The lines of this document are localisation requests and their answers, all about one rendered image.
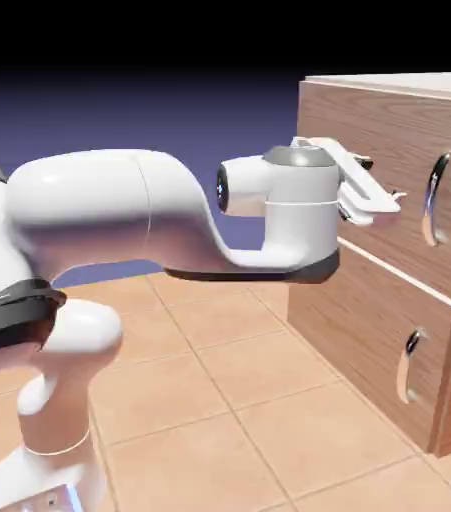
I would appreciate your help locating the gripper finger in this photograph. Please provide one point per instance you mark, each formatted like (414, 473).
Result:
(395, 194)
(364, 160)

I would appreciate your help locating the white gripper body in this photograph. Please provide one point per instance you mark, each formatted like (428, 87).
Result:
(359, 180)

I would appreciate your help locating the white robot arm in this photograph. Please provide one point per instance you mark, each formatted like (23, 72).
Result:
(89, 192)

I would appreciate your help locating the wood cabinet door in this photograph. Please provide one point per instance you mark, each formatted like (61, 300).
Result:
(353, 328)
(385, 132)

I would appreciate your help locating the light wood cabinet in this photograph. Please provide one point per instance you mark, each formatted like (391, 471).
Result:
(369, 340)

